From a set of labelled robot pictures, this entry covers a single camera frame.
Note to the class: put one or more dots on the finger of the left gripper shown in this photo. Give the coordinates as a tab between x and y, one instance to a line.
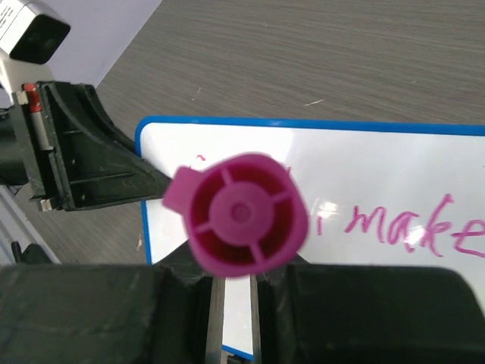
94	163

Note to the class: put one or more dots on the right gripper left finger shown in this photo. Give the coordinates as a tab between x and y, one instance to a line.
53	313

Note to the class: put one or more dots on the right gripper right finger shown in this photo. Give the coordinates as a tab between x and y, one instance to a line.
313	313

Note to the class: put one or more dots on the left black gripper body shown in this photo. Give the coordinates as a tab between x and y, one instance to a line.
31	117

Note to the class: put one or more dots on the magenta whiteboard marker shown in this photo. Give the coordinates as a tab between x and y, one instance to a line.
242	216

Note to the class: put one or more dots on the blue framed whiteboard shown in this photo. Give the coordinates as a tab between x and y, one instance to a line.
376	194

